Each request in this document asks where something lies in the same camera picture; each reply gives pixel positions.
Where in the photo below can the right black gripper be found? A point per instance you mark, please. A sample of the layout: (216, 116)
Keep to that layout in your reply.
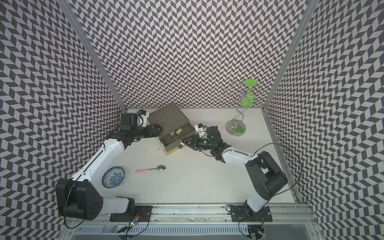
(192, 145)

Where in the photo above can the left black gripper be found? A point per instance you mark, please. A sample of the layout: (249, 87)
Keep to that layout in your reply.
(156, 133)

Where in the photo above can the grey top drawer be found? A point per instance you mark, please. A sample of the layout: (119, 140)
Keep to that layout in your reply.
(170, 145)

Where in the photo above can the grey drawer cabinet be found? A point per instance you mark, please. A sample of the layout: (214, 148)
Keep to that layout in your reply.
(168, 115)

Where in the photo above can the chrome spiral mug tree stand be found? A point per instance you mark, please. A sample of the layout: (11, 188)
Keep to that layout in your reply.
(245, 97)

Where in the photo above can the keys with yellow tag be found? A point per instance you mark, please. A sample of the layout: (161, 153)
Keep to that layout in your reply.
(176, 134)

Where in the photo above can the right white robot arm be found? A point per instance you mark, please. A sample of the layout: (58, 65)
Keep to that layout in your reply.
(265, 174)

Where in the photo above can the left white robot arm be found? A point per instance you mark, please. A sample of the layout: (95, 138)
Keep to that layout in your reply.
(78, 197)

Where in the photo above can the blue patterned white plate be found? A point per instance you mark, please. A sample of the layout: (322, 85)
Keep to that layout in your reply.
(113, 177)

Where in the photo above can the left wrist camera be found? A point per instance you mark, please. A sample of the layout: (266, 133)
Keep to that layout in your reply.
(142, 118)

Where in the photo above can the pink handled metal spoon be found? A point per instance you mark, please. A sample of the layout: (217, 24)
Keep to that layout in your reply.
(158, 168)

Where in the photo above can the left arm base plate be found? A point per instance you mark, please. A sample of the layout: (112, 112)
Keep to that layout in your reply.
(141, 211)

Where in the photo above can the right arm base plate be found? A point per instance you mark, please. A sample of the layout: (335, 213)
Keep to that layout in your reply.
(246, 214)

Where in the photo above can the aluminium front rail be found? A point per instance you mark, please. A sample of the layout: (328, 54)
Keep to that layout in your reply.
(199, 214)

